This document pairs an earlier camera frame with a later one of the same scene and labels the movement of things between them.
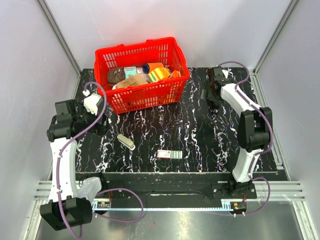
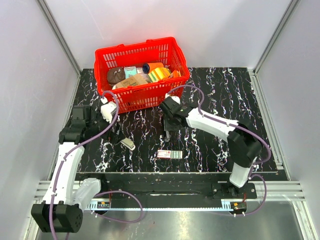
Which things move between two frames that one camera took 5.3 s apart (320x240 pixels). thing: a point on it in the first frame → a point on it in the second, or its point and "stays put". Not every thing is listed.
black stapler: (214, 104) → (167, 135)
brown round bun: (115, 74) stays put
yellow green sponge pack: (158, 74) stays put
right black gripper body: (210, 95) → (169, 124)
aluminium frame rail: (274, 191) stays put
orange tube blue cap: (147, 67) stays put
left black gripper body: (99, 128) → (113, 136)
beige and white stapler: (125, 141) stays put
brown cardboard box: (134, 80) stays put
